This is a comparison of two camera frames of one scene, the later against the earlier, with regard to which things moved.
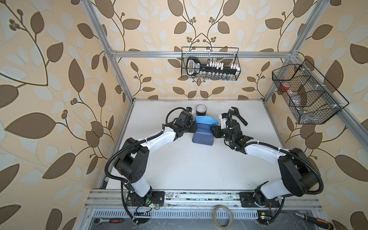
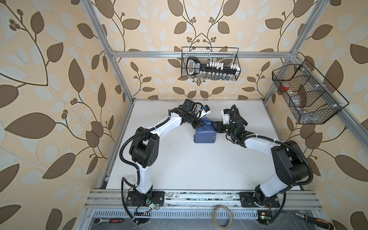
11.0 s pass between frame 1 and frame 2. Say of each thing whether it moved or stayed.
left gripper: moved
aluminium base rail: stayed
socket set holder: stayed
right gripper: moved
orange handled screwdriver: stayed
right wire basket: stayed
